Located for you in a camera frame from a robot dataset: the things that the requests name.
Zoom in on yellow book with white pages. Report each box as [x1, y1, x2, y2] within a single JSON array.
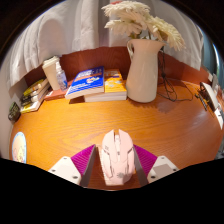
[[20, 97, 46, 114]]

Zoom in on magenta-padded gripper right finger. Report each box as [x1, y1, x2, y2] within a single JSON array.
[[133, 144, 180, 187]]

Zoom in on white curtain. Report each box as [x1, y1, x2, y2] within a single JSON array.
[[6, 0, 204, 91]]

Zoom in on white pitcher vase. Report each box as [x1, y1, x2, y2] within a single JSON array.
[[125, 38, 166, 104]]

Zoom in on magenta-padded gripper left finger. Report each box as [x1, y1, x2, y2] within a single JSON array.
[[48, 143, 99, 188]]

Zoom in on orange-yellow book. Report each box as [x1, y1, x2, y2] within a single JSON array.
[[83, 68, 128, 103]]

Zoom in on pink computer mouse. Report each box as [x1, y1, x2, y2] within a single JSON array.
[[99, 128, 136, 186]]

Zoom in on black cable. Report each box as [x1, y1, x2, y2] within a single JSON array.
[[157, 46, 194, 103]]

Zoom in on cream lidded cup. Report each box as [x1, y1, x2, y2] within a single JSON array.
[[41, 55, 63, 91]]

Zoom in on red-brown book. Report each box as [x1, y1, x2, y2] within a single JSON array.
[[43, 79, 73, 102]]

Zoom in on dark mug with green inside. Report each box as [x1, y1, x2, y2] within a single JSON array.
[[7, 101, 22, 123]]

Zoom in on clear spray bottle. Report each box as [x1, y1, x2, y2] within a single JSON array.
[[54, 61, 69, 92]]

